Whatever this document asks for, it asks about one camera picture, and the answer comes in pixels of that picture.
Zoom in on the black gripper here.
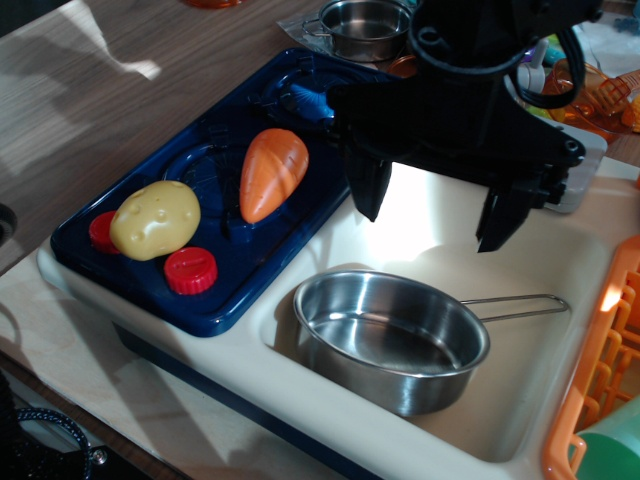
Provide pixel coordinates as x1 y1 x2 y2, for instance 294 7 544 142
327 76 586 253

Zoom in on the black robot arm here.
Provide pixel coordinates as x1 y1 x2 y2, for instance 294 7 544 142
327 1 602 252

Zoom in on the cream toy sink unit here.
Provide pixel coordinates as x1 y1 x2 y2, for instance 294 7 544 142
38 158 639 479

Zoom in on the dark blue toy stove top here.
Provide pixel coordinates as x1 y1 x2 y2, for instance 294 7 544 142
50 48 388 337

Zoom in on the red stove knob front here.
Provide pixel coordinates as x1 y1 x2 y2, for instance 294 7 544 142
163 247 218 295

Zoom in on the red stove knob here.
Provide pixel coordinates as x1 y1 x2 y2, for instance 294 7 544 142
89 210 119 255
163 247 218 295

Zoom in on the red stove knob rear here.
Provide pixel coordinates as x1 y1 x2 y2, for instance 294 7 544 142
89 210 119 255

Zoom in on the orange plastic lid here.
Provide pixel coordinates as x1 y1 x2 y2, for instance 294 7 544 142
387 55 417 78

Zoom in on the blue toy piece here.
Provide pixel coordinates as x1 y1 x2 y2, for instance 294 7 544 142
286 84 334 123

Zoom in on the orange toy carrot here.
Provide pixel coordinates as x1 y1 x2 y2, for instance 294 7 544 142
239 128 310 224

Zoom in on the orange transparent plastic container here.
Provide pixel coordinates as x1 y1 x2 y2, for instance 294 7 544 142
549 65 639 144

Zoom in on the orange plastic dish rack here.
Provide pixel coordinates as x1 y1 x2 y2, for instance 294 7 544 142
541 236 639 479

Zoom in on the yellow toy potato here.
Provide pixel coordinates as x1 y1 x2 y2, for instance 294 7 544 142
109 180 201 261

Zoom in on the green plastic cup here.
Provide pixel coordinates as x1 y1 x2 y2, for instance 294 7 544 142
576 397 639 480

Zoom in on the steel pan with wire handle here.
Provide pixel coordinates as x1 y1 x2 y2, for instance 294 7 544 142
292 269 571 418

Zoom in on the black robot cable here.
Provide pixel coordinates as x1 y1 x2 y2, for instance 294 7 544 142
504 27 587 109

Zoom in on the steel pot with side handles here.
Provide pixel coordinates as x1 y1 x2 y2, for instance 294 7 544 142
301 0 412 63

